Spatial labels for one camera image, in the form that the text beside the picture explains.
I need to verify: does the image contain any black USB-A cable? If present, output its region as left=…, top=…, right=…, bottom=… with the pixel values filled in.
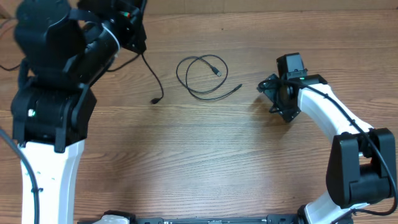
left=175, top=54, right=243, bottom=101

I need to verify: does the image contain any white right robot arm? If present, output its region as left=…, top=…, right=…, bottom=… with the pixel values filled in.
left=257, top=53, right=397, bottom=223

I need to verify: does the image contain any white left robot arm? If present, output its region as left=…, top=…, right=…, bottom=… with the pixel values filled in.
left=11, top=0, right=146, bottom=223

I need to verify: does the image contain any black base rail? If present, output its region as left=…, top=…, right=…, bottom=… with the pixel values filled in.
left=77, top=210, right=354, bottom=224

